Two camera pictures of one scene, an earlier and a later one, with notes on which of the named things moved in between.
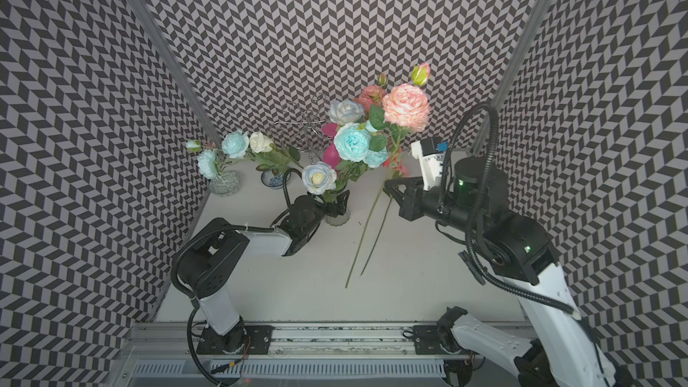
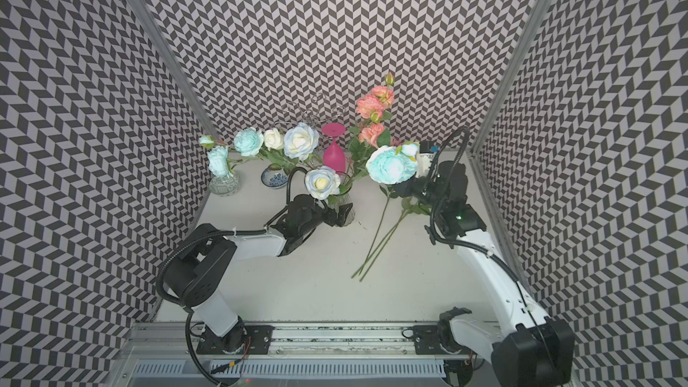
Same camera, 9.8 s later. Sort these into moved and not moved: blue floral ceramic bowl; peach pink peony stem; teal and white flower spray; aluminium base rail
Moved: teal and white flower spray; peach pink peony stem
Not moved: aluminium base rail; blue floral ceramic bowl
